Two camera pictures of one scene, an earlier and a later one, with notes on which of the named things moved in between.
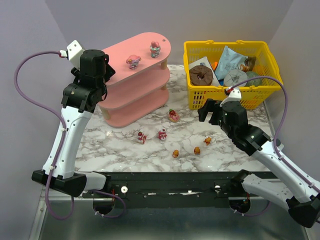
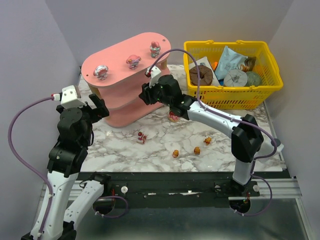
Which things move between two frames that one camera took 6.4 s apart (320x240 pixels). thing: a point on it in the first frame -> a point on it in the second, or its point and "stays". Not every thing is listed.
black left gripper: [109, 70] -> [97, 110]
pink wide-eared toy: [133, 60] stays
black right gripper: [213, 114] -> [148, 93]
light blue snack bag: [228, 60] stays
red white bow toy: [141, 137] stays
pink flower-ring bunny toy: [154, 49] stays
